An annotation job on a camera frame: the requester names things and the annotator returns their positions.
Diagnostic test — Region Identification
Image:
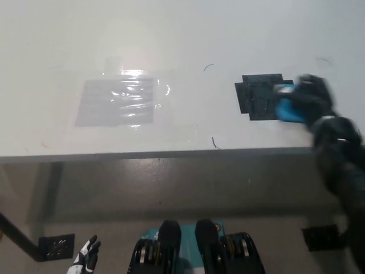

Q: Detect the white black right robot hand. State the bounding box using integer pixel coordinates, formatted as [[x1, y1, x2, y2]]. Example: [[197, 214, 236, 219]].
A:
[[273, 73, 335, 124]]

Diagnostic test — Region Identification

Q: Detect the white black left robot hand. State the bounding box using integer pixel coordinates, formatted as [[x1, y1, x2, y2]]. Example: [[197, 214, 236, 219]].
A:
[[73, 234, 102, 271]]

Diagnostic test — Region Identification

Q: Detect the blue wavy sponge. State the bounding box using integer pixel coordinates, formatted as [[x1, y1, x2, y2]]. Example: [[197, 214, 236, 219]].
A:
[[274, 83, 309, 124]]

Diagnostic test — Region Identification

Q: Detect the black tape patch on table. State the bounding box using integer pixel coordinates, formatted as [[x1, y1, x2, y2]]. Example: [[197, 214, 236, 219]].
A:
[[234, 73, 294, 122]]

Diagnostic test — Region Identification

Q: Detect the grey table leg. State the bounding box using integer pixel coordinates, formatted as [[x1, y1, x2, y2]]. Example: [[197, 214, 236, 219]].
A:
[[26, 161, 63, 226]]

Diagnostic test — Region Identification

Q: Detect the clear glossy plastic film patch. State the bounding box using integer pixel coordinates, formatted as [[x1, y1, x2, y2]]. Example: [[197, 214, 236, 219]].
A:
[[74, 55, 172, 128]]

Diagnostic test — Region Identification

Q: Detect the black metal frame leg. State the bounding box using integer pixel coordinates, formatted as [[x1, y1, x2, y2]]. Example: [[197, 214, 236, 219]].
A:
[[0, 211, 43, 263]]

